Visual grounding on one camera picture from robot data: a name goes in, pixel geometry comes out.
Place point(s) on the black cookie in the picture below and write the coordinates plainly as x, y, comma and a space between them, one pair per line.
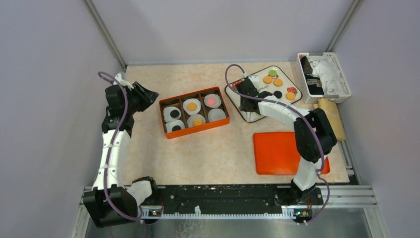
176, 128
278, 94
175, 114

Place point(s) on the white cloth in basket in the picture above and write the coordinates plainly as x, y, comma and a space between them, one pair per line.
329, 74

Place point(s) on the black item in basket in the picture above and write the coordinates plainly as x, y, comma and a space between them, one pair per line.
313, 82

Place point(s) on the orange cookie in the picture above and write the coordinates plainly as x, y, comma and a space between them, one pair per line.
192, 106
290, 96
197, 122

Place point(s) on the black cookie on tray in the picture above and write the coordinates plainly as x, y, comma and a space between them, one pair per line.
278, 94

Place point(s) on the orange cookie box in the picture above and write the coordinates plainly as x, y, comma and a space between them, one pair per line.
212, 116

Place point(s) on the white plastic basket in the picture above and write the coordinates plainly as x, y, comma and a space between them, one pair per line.
312, 99

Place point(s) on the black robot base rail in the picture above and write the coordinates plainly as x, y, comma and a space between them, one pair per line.
230, 199

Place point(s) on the pink cookie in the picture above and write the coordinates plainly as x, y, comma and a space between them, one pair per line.
211, 101

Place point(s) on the green cookie top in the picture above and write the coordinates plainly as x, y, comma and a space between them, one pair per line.
272, 73

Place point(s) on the orange box lid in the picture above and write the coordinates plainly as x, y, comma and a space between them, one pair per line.
276, 153

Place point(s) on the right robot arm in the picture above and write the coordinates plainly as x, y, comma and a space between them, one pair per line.
314, 135

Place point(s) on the tan folded cloth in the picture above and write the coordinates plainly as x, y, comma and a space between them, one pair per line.
332, 113

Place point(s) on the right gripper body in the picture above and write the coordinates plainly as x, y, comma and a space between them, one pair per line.
243, 106

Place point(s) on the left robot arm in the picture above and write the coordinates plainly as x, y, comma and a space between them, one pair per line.
110, 203

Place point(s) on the strawberry pattern tray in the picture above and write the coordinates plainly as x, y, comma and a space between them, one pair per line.
263, 82

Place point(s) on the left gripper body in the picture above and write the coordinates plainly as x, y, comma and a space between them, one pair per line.
138, 99

